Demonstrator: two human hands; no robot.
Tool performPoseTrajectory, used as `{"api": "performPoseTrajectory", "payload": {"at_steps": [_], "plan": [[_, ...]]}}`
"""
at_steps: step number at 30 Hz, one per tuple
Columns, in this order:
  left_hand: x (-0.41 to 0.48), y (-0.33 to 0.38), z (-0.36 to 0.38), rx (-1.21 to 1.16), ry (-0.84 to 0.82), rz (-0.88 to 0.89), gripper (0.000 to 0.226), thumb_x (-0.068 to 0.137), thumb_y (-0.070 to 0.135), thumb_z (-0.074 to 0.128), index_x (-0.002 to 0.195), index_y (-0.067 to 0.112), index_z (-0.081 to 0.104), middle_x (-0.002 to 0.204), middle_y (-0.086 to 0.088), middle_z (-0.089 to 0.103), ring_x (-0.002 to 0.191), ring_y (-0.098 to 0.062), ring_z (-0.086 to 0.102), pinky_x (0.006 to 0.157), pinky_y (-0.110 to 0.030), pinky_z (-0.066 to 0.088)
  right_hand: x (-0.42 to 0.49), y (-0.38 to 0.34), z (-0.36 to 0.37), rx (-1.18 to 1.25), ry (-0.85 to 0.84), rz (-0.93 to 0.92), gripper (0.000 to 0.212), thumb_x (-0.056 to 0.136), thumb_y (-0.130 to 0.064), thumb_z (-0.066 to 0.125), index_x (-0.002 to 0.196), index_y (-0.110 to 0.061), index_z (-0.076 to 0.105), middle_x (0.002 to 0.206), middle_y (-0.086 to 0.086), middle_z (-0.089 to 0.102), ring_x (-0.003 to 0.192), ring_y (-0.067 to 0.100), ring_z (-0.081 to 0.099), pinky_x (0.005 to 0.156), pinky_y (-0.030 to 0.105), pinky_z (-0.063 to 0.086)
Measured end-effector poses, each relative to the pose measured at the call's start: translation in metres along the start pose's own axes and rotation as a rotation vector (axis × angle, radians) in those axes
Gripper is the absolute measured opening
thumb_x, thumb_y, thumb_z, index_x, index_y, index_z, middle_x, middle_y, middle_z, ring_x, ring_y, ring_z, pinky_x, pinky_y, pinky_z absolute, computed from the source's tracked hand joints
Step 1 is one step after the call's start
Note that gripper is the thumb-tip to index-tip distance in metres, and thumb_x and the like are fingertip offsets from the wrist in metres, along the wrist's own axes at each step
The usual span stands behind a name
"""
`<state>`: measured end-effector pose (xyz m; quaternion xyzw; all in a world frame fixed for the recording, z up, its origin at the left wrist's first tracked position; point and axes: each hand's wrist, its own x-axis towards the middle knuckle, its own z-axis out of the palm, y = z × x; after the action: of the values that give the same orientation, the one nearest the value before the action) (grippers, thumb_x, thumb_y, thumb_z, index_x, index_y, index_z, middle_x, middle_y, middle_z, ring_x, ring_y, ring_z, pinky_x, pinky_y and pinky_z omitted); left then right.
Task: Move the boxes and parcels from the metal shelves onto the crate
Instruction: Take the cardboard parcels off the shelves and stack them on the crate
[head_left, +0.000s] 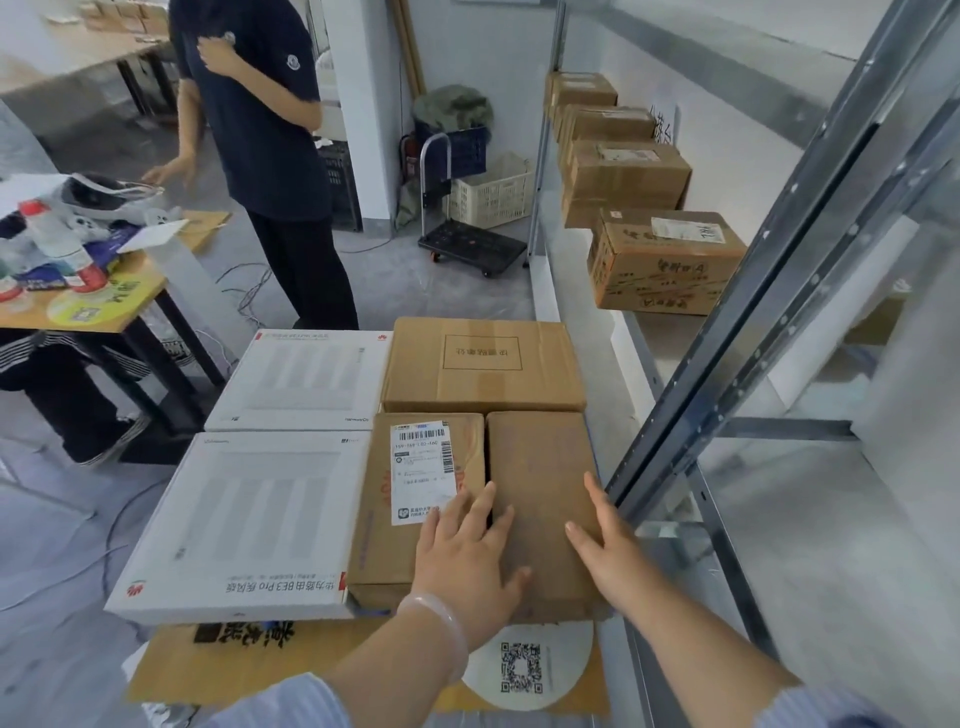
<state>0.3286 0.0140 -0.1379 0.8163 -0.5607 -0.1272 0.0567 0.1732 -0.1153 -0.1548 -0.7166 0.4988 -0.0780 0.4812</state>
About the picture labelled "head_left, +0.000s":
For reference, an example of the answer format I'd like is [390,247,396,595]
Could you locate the person's right hand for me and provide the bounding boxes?
[563,471,674,625]

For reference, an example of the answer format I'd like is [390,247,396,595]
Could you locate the person's left hand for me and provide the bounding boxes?
[410,481,533,647]

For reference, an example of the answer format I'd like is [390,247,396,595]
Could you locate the brown box with label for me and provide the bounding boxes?
[346,412,489,613]

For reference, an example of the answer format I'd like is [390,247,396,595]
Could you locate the plain brown box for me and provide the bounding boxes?
[485,410,613,625]

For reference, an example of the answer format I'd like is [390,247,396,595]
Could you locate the brown box printed square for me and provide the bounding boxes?
[380,316,589,415]

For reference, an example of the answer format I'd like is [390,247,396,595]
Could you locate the white box with red logo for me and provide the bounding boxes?
[103,431,374,626]
[203,328,394,433]

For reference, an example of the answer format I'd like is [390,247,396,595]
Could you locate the printed cardboard box with label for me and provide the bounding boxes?
[545,71,619,121]
[556,104,658,163]
[587,208,749,316]
[560,140,694,230]

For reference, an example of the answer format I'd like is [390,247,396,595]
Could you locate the person's right forearm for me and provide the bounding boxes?
[611,592,800,728]

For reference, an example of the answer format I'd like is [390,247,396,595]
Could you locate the person's left forearm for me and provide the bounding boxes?
[322,607,466,728]

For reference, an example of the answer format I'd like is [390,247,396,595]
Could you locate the translucent white bangle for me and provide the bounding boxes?
[395,592,471,684]

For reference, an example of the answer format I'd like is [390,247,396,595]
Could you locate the round white sticker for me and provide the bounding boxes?
[459,620,595,714]

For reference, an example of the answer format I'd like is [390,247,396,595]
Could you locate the light blue striped shirt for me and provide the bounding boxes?
[202,672,901,728]

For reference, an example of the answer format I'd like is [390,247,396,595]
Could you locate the low wooden table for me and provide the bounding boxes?
[125,616,611,718]

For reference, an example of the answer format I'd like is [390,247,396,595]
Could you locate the black platform trolley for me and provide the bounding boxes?
[417,133,529,280]

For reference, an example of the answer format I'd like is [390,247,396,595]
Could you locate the cream plastic crate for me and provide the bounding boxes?
[447,152,536,231]

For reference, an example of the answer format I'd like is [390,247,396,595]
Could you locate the black plastic crate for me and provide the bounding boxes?
[318,138,364,234]

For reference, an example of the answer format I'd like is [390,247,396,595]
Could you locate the navy plastic crate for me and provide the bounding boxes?
[416,125,493,180]

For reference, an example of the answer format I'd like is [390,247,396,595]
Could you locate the round yellow sticker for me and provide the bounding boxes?
[46,279,164,327]

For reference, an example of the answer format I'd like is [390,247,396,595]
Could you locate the white paper sign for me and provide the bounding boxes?
[648,101,681,148]

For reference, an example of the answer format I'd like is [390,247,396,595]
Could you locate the small white paper sheet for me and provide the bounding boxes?
[118,218,190,256]

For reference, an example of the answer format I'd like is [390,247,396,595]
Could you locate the camouflage bag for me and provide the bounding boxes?
[412,84,495,135]

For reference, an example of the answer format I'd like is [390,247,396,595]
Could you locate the blue packet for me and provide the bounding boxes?
[14,223,142,292]

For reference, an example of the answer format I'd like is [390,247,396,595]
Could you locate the wooden table with black legs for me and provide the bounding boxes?
[0,209,230,459]

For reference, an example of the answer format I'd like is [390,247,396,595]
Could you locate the white headset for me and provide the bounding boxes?
[58,172,168,224]

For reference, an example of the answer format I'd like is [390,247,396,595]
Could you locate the bundle of wooden poles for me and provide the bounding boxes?
[389,0,427,97]

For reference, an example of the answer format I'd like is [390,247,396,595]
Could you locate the clear water bottle red cap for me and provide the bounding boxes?
[0,258,33,314]
[18,198,112,295]

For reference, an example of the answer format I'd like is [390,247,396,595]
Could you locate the large white paper sheet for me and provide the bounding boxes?
[0,173,85,219]

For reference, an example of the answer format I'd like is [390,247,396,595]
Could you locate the long wooden table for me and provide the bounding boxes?
[0,26,181,123]

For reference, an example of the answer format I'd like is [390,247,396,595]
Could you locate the pile of small brown boxes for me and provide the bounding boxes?
[78,0,172,37]

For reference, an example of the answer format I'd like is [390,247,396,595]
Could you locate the black floor cable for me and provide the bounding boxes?
[215,262,276,331]

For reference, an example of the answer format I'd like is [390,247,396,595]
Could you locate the white floor cable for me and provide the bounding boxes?
[0,479,178,613]

